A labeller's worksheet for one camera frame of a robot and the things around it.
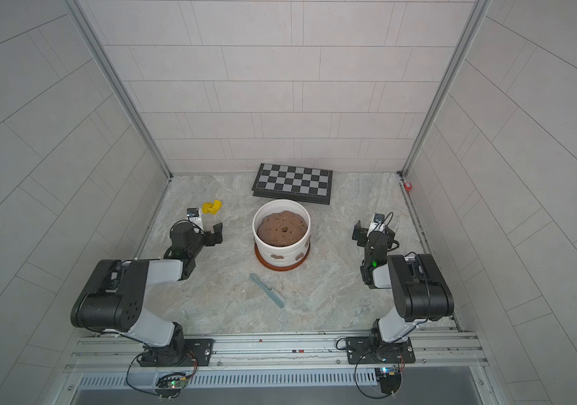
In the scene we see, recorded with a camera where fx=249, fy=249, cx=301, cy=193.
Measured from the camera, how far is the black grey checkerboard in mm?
1076

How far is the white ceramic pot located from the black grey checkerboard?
17cm

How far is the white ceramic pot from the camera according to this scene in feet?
2.59
